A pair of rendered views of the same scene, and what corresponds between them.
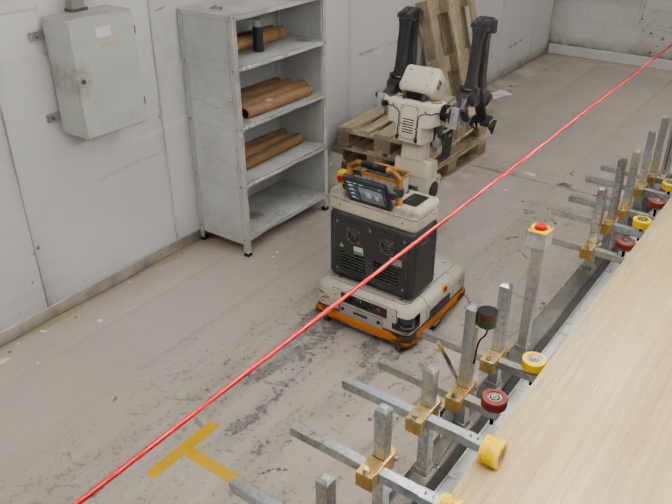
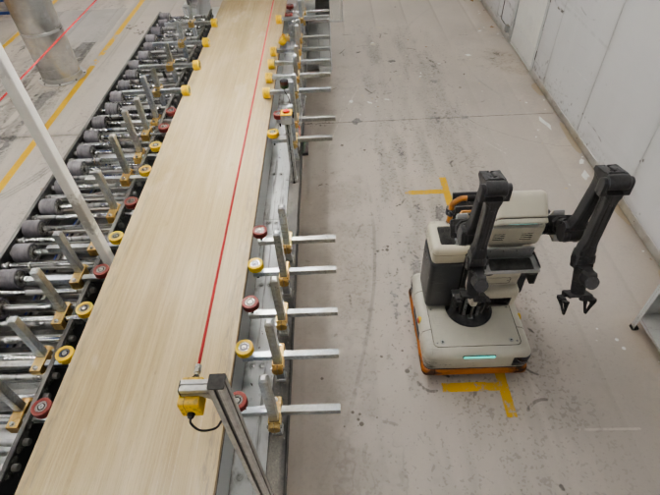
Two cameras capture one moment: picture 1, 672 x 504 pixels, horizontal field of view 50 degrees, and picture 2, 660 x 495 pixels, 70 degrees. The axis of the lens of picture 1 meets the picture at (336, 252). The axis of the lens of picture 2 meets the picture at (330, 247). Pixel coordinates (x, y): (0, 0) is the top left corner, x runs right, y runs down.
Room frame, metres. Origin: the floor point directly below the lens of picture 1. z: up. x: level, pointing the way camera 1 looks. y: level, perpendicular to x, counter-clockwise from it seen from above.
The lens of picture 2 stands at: (4.51, -2.00, 2.68)
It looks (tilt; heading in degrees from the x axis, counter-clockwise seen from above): 45 degrees down; 146
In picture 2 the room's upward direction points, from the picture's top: 4 degrees counter-clockwise
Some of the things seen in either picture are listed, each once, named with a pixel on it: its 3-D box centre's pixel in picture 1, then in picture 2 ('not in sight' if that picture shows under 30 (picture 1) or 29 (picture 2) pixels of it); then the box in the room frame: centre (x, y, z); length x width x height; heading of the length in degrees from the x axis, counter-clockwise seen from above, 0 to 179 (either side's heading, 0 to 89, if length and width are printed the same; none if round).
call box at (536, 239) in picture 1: (539, 237); (287, 117); (2.22, -0.71, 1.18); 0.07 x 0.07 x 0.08; 54
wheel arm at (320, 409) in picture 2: (640, 176); (288, 410); (3.63, -1.67, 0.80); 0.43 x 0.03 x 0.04; 54
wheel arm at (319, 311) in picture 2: (612, 208); (293, 312); (3.22, -1.38, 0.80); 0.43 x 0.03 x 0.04; 54
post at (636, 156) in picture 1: (628, 195); (280, 310); (3.22, -1.44, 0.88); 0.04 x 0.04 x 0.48; 54
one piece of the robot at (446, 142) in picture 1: (425, 136); (506, 265); (3.75, -0.50, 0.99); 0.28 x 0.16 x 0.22; 54
